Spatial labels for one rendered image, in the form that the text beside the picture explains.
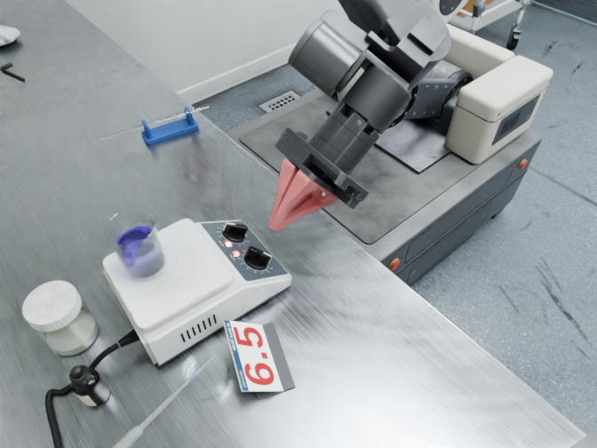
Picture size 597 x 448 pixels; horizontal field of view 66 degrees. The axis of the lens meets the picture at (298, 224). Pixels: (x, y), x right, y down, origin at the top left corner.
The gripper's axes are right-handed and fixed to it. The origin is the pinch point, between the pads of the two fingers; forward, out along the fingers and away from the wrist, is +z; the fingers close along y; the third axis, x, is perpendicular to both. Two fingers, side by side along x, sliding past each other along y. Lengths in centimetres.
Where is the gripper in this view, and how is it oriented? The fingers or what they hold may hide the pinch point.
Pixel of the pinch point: (277, 223)
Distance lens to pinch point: 52.2
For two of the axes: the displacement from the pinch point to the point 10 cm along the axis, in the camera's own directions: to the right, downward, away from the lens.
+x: 5.2, 2.4, 8.2
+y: 5.9, 5.9, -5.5
